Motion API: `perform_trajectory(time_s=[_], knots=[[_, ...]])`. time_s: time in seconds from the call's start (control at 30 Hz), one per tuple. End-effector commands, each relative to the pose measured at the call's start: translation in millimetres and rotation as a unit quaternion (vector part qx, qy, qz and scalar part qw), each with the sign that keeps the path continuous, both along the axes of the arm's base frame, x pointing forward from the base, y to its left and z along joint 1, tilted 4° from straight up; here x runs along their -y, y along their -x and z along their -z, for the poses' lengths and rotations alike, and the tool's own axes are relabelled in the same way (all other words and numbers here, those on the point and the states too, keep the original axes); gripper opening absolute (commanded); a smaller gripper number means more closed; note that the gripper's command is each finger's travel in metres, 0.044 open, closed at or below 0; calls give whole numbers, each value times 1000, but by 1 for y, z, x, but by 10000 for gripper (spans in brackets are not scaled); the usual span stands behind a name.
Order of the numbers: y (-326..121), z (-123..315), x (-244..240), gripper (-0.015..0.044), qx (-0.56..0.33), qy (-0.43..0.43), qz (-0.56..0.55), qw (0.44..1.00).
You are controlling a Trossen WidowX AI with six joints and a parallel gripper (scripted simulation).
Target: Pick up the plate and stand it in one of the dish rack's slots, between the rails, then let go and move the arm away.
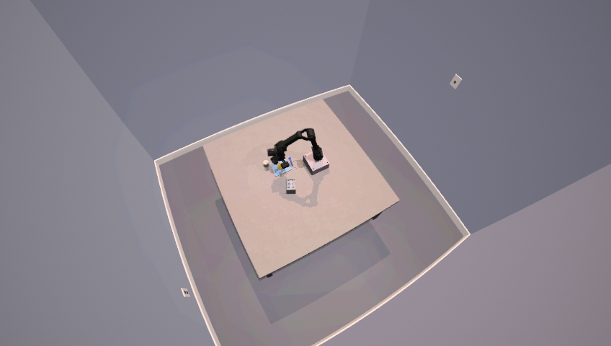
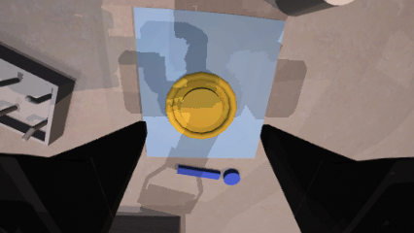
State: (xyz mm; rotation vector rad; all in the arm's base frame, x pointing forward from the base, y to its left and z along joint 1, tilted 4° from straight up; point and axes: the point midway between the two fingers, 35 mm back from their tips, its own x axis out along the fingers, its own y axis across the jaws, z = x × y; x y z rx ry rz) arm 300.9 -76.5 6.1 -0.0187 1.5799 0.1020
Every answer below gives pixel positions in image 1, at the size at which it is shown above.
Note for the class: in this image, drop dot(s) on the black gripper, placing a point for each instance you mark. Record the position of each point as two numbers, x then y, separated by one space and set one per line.
284 163

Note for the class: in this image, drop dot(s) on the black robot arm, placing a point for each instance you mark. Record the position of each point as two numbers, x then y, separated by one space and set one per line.
281 146

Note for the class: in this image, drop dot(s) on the light blue flat mat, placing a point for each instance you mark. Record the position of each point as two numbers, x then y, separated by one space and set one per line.
277 171

